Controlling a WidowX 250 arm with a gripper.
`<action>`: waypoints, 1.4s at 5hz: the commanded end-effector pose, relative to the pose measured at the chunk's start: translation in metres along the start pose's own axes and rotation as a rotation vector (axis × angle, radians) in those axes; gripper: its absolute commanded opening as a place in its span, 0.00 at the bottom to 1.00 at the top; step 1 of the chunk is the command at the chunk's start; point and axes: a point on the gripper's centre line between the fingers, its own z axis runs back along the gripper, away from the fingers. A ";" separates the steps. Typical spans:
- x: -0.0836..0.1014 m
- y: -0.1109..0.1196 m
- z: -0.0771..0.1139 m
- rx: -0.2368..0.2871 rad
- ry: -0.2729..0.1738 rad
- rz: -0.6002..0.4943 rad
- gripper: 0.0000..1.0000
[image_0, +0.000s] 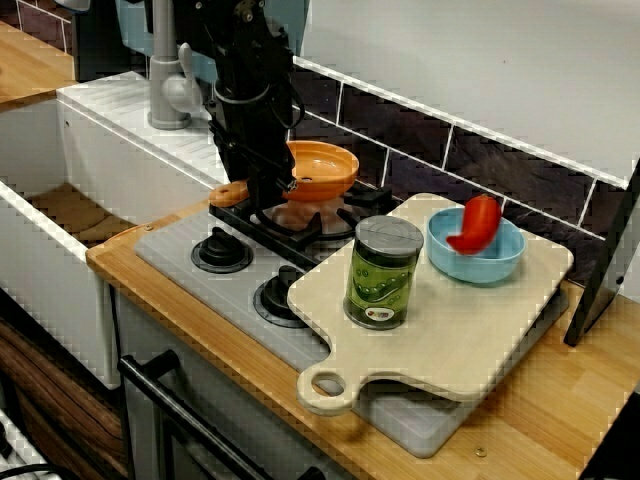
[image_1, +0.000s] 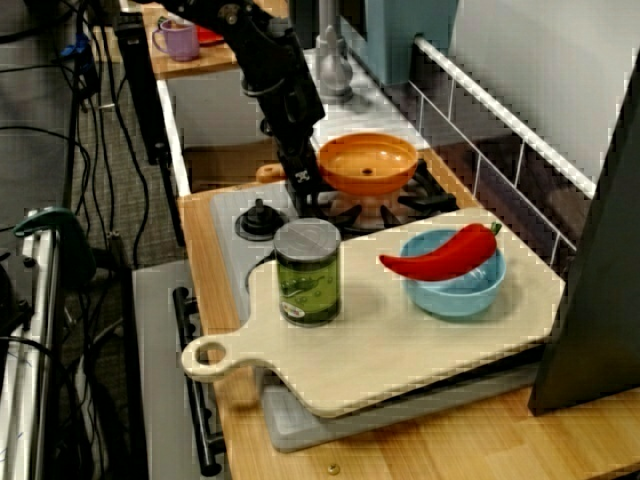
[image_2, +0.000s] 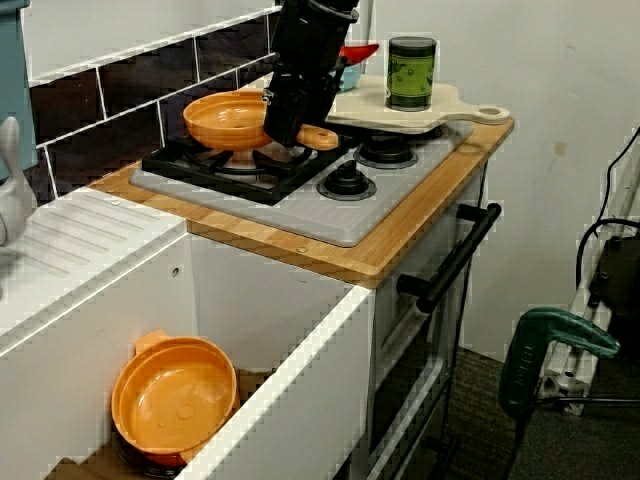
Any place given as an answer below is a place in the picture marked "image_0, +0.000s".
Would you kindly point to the orange toy frying pan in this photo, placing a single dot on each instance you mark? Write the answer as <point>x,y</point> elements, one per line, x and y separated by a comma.
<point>325,165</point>

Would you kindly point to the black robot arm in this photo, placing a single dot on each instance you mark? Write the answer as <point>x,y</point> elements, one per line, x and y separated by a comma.
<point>250,50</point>

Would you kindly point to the white rounded object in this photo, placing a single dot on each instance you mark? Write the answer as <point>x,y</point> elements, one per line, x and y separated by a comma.
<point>72,4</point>

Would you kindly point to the light blue plastic bowl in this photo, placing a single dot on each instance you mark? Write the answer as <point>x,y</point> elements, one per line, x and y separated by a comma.
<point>480,270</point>

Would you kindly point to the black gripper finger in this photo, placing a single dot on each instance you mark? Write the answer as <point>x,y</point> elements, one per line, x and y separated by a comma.
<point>262,192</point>
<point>286,182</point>

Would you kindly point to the red toy pepper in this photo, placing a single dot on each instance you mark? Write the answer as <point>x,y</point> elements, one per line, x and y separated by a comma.
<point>477,225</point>

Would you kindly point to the grey toy faucet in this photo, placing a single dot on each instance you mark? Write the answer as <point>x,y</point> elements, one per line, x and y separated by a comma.
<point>162,75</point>

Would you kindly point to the teal box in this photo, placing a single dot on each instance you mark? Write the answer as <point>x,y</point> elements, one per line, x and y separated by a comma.
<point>297,25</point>

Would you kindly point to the white toy sink unit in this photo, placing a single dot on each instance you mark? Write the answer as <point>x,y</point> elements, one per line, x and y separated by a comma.
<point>125,150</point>

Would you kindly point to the black burner grate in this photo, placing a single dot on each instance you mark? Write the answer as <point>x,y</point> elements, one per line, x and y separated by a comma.
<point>300,240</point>

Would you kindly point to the black angled bar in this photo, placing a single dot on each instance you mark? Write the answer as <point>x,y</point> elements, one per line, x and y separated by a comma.
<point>615,445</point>

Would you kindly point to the grey toy oven front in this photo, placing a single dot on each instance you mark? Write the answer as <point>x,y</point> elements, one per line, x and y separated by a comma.
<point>240,400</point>

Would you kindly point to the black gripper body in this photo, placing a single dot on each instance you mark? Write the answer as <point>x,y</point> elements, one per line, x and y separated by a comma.
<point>252,140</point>

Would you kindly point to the dark tile backsplash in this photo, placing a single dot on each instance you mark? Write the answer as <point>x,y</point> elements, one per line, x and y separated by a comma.
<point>420,135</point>

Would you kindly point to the grey toy stove top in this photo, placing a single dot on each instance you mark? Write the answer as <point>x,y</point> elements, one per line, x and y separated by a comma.
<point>170,245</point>

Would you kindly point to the pale wooden cutting board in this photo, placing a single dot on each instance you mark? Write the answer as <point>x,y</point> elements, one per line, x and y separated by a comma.
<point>450,340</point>

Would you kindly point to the green toy pea can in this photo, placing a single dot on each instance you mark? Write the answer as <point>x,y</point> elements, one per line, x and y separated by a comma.
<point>382,280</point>

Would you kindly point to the black stove knob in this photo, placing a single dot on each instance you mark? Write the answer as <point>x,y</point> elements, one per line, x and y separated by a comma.
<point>220,252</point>
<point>275,300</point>

